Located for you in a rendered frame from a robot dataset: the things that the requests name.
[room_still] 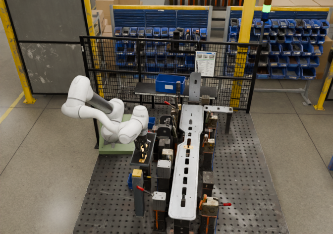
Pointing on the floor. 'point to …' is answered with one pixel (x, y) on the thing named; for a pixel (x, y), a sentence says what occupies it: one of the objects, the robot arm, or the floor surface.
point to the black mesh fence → (163, 67)
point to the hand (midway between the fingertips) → (142, 154)
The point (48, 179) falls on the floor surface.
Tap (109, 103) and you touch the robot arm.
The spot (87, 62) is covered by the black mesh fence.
